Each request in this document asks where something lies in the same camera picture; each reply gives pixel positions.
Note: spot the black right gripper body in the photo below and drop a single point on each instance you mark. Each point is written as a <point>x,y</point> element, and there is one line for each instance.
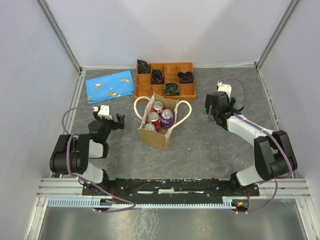
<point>212,112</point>

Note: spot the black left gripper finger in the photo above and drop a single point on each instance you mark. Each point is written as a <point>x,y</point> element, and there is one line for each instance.
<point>120,123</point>
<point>95,114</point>

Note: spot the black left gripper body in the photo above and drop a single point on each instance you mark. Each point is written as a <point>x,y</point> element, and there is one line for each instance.
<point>109,125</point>

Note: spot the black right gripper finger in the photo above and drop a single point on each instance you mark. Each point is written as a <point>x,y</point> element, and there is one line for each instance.
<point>208,103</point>
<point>233,109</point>

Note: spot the purple soda can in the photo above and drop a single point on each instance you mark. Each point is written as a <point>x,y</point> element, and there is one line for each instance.
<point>166,119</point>

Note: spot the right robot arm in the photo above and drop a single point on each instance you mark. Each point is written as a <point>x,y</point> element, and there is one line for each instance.
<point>274,157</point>

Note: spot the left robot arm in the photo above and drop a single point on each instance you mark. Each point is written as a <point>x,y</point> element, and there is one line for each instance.
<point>71,155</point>

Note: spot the dark rolled sock right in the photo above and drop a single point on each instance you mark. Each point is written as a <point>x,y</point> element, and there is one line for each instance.
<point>186,77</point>

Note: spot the red soda can middle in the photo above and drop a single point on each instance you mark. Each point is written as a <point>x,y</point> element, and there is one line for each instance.
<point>154,118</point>

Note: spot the blue space-print cloth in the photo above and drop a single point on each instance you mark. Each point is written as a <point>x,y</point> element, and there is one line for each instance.
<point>109,87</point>

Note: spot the wooden compartment tray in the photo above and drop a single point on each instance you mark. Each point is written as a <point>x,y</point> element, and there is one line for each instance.
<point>145,87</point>

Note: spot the red soda can back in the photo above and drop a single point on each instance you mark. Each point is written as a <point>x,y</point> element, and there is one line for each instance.
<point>158,107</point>

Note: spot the dark rolled sock front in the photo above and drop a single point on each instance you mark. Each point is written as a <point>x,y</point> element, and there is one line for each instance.
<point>171,89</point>

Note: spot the dark rolled sock middle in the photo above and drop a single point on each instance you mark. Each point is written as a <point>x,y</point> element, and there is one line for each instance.
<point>157,77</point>

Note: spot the dark rolled sock back-left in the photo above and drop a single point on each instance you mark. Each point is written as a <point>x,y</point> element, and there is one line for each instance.
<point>143,67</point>

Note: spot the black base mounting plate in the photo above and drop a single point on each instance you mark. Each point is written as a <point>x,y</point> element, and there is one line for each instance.
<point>172,191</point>

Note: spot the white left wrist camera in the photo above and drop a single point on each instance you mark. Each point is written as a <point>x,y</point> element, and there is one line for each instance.
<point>103,111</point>

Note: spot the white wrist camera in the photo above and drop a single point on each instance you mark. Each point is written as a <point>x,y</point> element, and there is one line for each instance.
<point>222,87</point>
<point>103,111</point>

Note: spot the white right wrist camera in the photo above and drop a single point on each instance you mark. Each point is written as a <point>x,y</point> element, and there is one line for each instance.
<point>222,87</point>

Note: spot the aluminium front rail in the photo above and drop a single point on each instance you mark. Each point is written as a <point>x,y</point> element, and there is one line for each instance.
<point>292,188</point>

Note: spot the light blue cable duct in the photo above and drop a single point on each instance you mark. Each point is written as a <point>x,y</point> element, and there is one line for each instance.
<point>87,202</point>

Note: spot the left aluminium corner post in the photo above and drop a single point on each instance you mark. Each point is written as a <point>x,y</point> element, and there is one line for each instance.
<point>45,8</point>

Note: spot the aluminium corner post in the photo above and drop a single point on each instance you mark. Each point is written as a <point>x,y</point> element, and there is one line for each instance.
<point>293,4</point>
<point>45,8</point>

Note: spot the right aluminium corner post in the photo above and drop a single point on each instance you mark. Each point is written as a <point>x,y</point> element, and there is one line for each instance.
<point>293,4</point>

